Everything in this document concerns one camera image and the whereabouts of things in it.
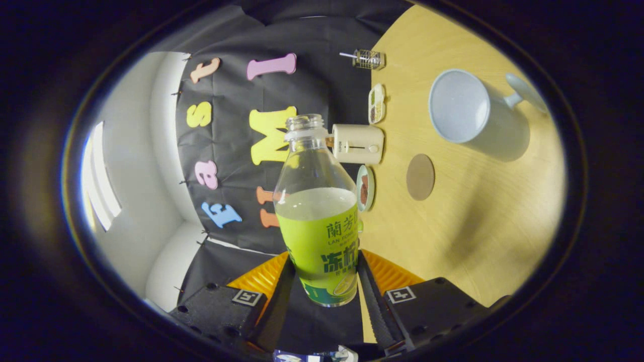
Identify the wire mesh holder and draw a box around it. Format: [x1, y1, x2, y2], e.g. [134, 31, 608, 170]
[352, 49, 386, 70]

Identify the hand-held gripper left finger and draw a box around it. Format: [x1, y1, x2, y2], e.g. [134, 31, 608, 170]
[169, 251, 297, 352]

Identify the white divided tray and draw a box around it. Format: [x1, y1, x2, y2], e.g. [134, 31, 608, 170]
[368, 83, 387, 125]

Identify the round brown coaster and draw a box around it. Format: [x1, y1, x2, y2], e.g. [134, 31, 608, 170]
[406, 153, 436, 202]

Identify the pale blue cup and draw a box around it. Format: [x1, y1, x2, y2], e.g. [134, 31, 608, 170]
[428, 68, 550, 162]

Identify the wooden table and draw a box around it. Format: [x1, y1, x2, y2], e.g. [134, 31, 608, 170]
[358, 5, 568, 345]

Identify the ceiling light panel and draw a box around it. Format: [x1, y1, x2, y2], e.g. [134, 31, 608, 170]
[83, 121, 123, 232]

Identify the pale green plate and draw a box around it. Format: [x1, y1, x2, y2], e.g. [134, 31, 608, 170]
[356, 164, 376, 212]

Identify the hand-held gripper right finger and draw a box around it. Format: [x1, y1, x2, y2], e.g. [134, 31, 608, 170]
[356, 249, 511, 352]

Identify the green label juice bottle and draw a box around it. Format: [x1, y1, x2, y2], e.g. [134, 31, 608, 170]
[273, 114, 364, 307]

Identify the white toaster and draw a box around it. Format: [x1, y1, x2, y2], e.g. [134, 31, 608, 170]
[332, 124, 385, 165]

